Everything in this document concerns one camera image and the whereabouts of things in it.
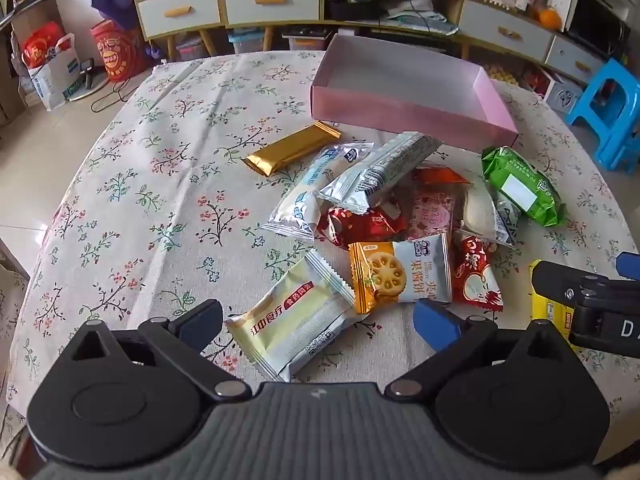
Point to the silver barcode snack packet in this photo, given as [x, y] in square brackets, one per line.
[380, 170]

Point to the black white microwave oven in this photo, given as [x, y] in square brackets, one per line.
[595, 25]

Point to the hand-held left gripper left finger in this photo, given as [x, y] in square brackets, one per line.
[197, 322]

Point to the clear plastic storage box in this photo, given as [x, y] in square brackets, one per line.
[192, 49]

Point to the white paper bag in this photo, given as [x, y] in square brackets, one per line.
[50, 85]

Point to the orange fruit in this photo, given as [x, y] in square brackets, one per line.
[550, 18]

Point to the dark lidded storage box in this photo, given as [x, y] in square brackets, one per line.
[305, 42]

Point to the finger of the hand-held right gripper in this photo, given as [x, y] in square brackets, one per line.
[630, 266]
[555, 282]

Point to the gold foil snack bar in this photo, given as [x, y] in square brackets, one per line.
[290, 149]

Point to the green snack packet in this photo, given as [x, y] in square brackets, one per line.
[520, 185]

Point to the large red snack packet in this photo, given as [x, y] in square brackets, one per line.
[360, 227]

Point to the orange silver foil packet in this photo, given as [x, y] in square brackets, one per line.
[440, 176]

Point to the pink speckled snack packet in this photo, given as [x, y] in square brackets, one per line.
[432, 215]

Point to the white blue long snack packet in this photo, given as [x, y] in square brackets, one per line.
[300, 200]

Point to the small red snack packet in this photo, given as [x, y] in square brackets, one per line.
[475, 280]

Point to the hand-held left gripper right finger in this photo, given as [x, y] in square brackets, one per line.
[435, 325]

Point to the wooden side shelf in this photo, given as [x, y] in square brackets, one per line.
[30, 20]

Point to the red plastic bag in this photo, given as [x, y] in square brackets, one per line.
[42, 45]

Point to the white paper pile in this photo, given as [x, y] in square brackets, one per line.
[420, 17]

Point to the blue plastic stool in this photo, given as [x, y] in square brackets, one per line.
[610, 95]

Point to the round red gift bag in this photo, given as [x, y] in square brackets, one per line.
[117, 55]

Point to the colourful printed box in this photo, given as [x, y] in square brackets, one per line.
[535, 80]

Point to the yellow egg tray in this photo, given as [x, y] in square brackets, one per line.
[502, 75]

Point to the pale yellow white snack packet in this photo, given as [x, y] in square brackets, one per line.
[295, 320]

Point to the orange white cookie packet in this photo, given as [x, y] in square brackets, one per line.
[385, 275]

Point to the black open box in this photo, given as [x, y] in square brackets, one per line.
[350, 7]

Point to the blue lidded storage box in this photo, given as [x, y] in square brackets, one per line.
[245, 42]

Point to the clear packet with white cake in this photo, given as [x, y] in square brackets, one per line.
[475, 212]

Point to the white printed carton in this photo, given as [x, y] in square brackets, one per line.
[565, 96]

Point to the pink cardboard box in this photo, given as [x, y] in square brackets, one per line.
[400, 110]

